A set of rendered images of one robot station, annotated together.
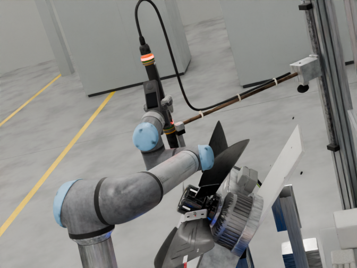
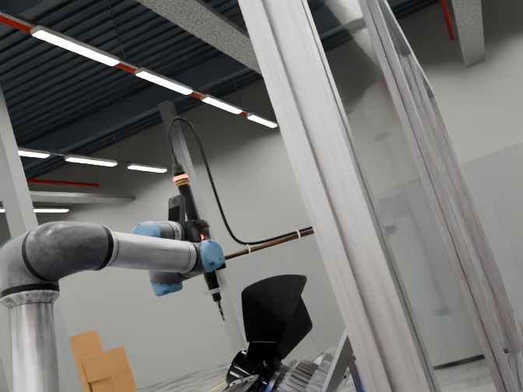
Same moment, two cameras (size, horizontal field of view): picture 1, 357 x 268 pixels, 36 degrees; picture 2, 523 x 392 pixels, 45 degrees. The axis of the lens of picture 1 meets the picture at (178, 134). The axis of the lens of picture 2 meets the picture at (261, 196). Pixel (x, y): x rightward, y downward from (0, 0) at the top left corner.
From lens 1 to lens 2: 0.82 m
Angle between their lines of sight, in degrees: 27
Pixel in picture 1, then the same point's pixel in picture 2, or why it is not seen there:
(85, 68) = not seen: hidden behind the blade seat
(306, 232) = not seen: outside the picture
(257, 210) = (322, 374)
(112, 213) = (37, 253)
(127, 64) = (306, 348)
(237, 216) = (294, 381)
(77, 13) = not seen: hidden behind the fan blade
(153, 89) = (177, 203)
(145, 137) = (143, 232)
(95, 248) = (23, 309)
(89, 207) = (17, 251)
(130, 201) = (61, 240)
